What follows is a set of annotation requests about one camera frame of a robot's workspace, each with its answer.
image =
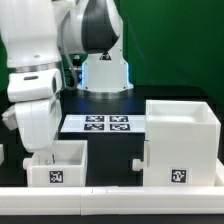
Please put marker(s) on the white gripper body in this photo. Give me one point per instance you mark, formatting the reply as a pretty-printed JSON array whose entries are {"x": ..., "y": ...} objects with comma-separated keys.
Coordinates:
[{"x": 37, "y": 121}]

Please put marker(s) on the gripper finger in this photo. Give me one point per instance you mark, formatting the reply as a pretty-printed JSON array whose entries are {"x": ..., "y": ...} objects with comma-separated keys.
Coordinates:
[{"x": 50, "y": 158}]

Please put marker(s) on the white drawer with knob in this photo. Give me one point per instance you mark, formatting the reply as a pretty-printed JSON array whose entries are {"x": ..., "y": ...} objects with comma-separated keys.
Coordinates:
[{"x": 69, "y": 170}]

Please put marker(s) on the white drawer cabinet box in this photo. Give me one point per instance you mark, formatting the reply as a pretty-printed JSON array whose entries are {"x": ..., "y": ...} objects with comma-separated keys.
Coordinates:
[{"x": 181, "y": 143}]

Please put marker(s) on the white drawer without knob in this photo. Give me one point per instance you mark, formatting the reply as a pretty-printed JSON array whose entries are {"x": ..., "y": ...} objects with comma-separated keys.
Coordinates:
[{"x": 138, "y": 164}]

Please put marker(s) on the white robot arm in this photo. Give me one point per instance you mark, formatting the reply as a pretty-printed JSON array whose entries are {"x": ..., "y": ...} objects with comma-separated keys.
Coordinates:
[{"x": 52, "y": 46}]

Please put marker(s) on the white marker sheet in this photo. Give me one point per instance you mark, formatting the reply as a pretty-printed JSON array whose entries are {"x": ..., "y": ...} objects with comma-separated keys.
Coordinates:
[{"x": 104, "y": 124}]

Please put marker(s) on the white left rail block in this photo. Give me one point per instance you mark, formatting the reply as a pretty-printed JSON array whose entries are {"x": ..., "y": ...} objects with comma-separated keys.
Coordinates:
[{"x": 1, "y": 154}]

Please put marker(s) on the white front rail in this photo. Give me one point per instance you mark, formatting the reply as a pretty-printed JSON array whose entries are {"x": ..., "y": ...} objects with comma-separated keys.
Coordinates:
[{"x": 111, "y": 200}]

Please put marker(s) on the white rail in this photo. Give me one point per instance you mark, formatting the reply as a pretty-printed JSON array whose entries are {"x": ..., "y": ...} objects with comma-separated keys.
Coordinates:
[
  {"x": 111, "y": 200},
  {"x": 219, "y": 174}
]

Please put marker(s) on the white right rail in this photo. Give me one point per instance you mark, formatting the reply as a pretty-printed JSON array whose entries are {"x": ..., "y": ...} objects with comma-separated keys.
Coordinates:
[{"x": 219, "y": 174}]

